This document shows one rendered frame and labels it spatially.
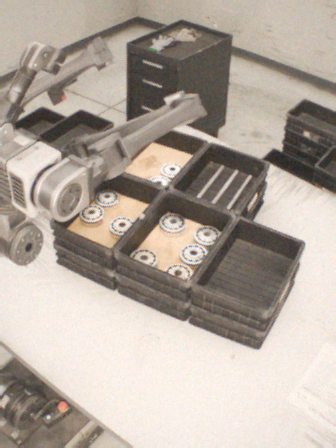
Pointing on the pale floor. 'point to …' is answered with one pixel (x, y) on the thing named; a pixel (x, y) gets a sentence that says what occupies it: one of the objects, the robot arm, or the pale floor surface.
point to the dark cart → (180, 73)
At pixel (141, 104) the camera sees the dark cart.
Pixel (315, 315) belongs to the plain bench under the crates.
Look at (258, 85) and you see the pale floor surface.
